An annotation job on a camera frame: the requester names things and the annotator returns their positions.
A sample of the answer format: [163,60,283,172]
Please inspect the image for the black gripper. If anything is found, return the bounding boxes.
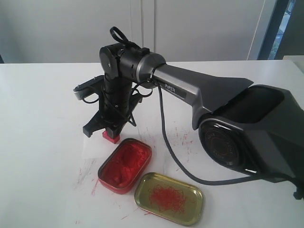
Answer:
[83,91,143,138]

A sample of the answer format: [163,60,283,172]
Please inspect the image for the red stamp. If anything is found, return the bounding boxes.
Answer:
[102,131,120,144]

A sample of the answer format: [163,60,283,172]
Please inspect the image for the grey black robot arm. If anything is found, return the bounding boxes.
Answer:
[74,43,304,200]

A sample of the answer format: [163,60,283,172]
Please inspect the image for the red ink tin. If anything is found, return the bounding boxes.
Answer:
[97,138,152,194]

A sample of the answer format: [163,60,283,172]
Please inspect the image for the white paper sheet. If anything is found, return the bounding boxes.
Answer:
[81,132,118,159]

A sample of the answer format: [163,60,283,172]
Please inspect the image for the gold tin lid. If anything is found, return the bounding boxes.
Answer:
[134,172,204,226]

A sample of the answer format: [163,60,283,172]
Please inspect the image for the grey cabinet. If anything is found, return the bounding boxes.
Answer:
[0,0,276,63]

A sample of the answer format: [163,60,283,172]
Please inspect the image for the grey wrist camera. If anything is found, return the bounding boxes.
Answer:
[73,75,104,100]

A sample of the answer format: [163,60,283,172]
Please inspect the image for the black cable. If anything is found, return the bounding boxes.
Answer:
[83,26,295,186]

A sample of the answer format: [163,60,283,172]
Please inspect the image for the black window frame post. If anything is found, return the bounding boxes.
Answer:
[257,0,290,60]

